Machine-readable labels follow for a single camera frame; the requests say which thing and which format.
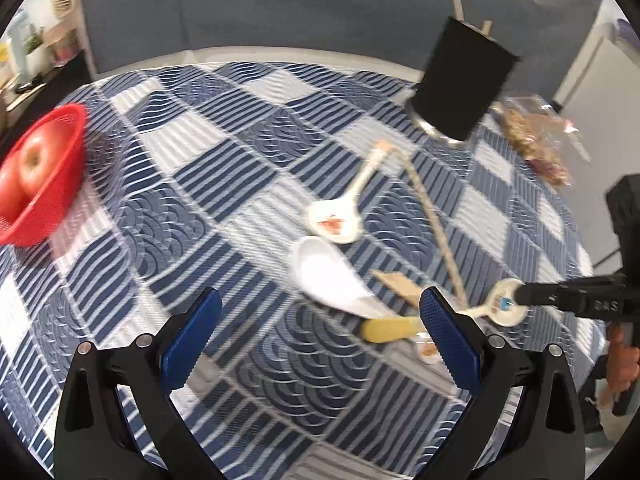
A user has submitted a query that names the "red apple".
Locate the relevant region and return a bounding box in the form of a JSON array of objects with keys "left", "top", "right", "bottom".
[
  {"left": 0, "top": 164, "right": 27, "bottom": 222},
  {"left": 19, "top": 122, "right": 72, "bottom": 202}
]

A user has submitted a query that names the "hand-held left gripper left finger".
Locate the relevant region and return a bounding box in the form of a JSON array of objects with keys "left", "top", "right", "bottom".
[{"left": 52, "top": 287, "right": 227, "bottom": 480}]

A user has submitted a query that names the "red plastic basket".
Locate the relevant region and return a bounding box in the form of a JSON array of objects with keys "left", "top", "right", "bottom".
[{"left": 0, "top": 104, "right": 90, "bottom": 248}]

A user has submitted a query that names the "plain white spoon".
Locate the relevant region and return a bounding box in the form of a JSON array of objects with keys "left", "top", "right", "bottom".
[{"left": 291, "top": 237, "right": 402, "bottom": 322}]

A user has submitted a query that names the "pink cup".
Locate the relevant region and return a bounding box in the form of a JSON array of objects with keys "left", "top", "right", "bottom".
[{"left": 52, "top": 35, "right": 77, "bottom": 67}]

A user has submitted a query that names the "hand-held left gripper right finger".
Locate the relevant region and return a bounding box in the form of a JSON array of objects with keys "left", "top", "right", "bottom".
[{"left": 419, "top": 287, "right": 587, "bottom": 480}]

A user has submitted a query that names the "white spoon with red print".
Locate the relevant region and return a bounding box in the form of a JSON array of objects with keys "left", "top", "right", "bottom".
[{"left": 306, "top": 140, "right": 396, "bottom": 245}]

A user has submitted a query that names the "white bottle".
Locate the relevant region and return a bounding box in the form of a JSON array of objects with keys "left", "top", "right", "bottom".
[{"left": 9, "top": 10, "right": 32, "bottom": 86}]

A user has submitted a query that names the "yellow handle spoon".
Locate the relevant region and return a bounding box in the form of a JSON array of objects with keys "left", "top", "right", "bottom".
[{"left": 361, "top": 316, "right": 443, "bottom": 365}]

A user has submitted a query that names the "grey sofa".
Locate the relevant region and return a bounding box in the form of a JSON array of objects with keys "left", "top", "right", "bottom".
[{"left": 79, "top": 0, "right": 603, "bottom": 83}]

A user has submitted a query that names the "clear snack bag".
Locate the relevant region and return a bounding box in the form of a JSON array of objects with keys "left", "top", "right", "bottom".
[{"left": 492, "top": 94, "right": 594, "bottom": 189}]

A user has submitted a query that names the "blue checkered tablecloth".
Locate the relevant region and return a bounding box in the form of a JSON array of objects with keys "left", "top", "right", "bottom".
[{"left": 0, "top": 60, "right": 608, "bottom": 480}]

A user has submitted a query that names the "white spoon with blue print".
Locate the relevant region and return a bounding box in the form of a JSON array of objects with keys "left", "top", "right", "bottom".
[{"left": 460, "top": 278, "right": 529, "bottom": 327}]

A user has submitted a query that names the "black utensil holder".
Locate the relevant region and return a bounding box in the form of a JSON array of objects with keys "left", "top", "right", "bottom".
[{"left": 407, "top": 16, "right": 522, "bottom": 149}]

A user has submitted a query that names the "person's right hand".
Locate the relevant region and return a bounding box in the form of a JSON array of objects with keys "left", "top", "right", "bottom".
[{"left": 606, "top": 324, "right": 640, "bottom": 397}]

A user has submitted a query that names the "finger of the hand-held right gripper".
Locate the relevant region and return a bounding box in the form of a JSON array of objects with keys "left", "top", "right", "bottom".
[{"left": 514, "top": 274, "right": 627, "bottom": 312}]

